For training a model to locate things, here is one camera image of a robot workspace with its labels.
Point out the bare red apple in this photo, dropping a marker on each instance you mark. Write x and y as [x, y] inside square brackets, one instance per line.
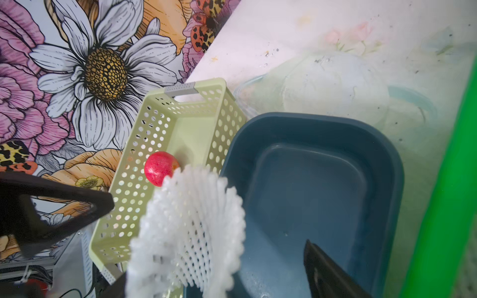
[160, 165]

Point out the white foam net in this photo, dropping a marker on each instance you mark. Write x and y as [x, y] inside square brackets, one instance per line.
[192, 234]

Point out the bright green plastic basket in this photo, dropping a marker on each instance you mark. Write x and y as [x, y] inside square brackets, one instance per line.
[448, 222]

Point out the dark teal plastic tub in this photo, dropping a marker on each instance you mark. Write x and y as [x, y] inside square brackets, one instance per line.
[331, 181]

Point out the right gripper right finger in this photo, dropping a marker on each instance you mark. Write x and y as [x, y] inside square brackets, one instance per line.
[326, 278]

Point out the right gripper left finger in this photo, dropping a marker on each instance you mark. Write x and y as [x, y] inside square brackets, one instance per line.
[38, 213]

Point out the pale green perforated basket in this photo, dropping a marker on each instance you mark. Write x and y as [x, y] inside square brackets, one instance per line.
[196, 123]

